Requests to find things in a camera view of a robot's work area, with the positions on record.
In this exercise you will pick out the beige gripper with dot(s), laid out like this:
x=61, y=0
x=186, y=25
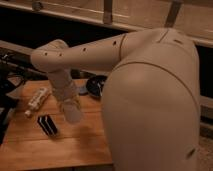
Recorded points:
x=64, y=88

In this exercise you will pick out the white ceramic cup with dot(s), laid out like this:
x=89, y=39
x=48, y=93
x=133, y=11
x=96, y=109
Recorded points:
x=72, y=113

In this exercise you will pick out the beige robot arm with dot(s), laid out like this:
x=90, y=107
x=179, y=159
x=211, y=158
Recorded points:
x=150, y=102

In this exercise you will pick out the white tube with label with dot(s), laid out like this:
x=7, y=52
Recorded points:
x=37, y=100

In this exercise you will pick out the black camera tripod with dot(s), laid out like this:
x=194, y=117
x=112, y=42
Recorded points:
x=11, y=84

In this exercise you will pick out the metal window rail frame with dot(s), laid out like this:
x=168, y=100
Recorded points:
x=194, y=17

